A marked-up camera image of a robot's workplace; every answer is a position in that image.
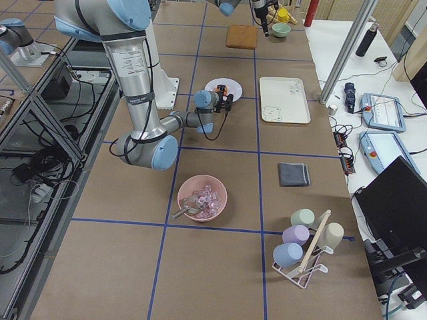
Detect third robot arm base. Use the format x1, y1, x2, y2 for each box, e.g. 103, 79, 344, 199
1, 18, 47, 67

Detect purple cup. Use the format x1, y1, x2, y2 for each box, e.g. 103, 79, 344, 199
282, 225, 310, 246

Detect metal scoop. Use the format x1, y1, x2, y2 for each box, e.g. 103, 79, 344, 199
171, 197, 201, 219

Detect lower teach pendant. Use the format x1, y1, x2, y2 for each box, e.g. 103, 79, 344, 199
359, 131, 420, 174

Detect pink bowl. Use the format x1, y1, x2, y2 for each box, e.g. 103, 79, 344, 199
172, 175, 228, 222

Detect black power strip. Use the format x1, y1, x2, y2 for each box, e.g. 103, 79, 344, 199
333, 131, 356, 175

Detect beige cup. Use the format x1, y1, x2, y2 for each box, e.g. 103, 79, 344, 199
317, 222, 344, 250

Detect orange fruit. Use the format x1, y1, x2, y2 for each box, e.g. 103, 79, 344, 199
216, 85, 228, 95

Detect teach pendant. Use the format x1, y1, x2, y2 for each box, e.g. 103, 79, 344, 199
359, 131, 420, 174
361, 93, 406, 133

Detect folded grey cloth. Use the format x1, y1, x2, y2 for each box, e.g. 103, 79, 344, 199
278, 163, 311, 187

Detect red bottle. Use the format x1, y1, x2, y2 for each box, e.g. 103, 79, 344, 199
304, 0, 320, 27

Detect white round plate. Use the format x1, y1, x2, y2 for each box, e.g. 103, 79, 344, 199
204, 78, 243, 102

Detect black laptop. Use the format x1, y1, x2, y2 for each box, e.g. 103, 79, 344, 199
355, 156, 426, 254

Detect green ceramic bowl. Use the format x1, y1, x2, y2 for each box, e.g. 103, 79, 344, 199
272, 23, 292, 38

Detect blue cup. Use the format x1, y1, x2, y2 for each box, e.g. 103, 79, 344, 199
273, 243, 303, 267

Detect folded dark umbrella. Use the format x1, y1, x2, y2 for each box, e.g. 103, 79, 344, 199
344, 82, 356, 113

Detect clear ice cubes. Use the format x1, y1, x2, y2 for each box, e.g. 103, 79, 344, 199
192, 185, 222, 219

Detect wooden brown tray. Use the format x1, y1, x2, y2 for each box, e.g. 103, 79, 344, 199
226, 25, 258, 49

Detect yellow cup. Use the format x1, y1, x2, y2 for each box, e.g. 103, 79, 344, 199
277, 8, 290, 23

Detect wooden rod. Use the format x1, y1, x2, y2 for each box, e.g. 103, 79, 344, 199
298, 209, 331, 273

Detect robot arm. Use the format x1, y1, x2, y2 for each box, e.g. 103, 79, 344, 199
207, 0, 279, 37
55, 1, 233, 170

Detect green cup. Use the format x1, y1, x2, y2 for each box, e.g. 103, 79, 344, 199
290, 208, 315, 228

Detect aluminium frame post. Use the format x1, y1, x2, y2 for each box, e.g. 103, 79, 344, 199
318, 0, 378, 105

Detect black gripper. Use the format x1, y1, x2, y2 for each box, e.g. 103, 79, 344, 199
251, 0, 278, 36
214, 90, 234, 113

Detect black water bottle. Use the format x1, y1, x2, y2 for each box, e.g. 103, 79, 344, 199
355, 23, 380, 57

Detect black monitor stand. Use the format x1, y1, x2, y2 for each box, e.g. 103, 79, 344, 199
364, 240, 426, 297

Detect cream bear tray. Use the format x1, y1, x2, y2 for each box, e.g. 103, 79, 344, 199
260, 77, 311, 124

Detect white cup rack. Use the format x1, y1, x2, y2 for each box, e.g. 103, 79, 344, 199
272, 216, 336, 289

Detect upper teach pendant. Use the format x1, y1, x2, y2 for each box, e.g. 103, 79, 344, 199
361, 93, 406, 133

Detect light wooden rack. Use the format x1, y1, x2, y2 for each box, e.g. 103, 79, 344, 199
268, 7, 297, 25

